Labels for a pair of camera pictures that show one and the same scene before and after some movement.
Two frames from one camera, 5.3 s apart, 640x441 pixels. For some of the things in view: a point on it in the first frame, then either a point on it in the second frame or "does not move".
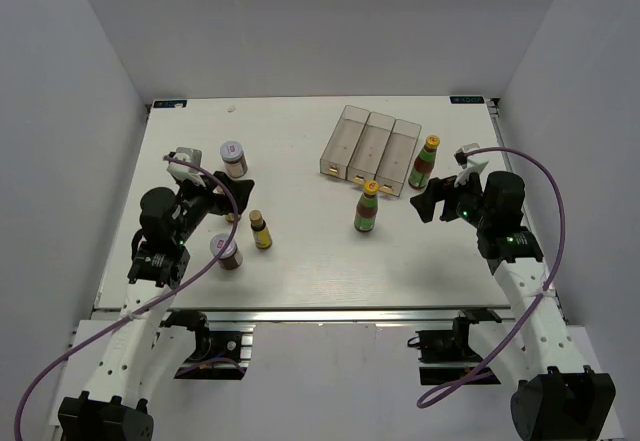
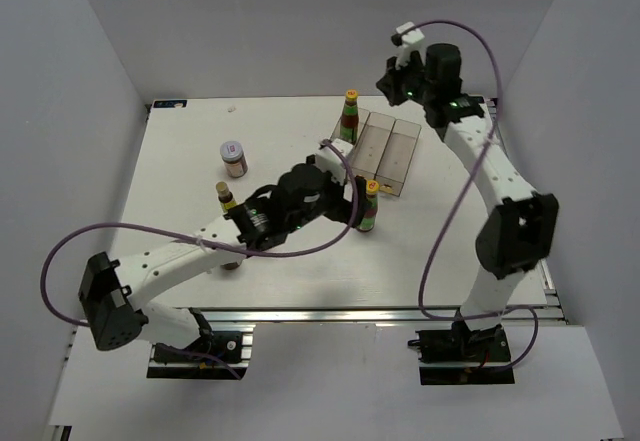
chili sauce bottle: [422, 169] → [349, 120]
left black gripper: [239, 188] → [342, 209]
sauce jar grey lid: [232, 153] does not move
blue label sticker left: [170, 104] does not move
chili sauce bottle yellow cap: [366, 213] does not move
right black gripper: [438, 190] → [390, 83]
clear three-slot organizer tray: [368, 146] does not move
